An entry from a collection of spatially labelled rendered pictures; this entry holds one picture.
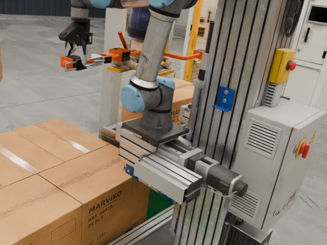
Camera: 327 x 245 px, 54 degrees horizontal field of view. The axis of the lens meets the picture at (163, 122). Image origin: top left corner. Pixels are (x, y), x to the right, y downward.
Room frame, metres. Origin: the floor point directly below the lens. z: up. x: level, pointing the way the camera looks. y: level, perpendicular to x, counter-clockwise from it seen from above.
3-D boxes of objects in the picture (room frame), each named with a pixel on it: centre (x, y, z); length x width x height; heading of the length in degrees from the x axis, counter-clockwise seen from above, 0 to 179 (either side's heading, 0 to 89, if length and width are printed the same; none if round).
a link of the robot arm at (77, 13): (1.49, 0.44, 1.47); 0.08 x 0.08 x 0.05
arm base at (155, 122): (1.37, 0.03, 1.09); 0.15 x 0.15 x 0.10
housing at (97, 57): (1.60, 0.39, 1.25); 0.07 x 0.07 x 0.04; 63
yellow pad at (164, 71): (1.97, 0.10, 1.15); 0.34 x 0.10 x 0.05; 153
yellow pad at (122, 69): (2.06, 0.27, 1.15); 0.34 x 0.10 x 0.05; 153
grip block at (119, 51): (1.79, 0.29, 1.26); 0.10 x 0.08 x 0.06; 63
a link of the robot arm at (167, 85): (1.36, 0.03, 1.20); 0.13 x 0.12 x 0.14; 145
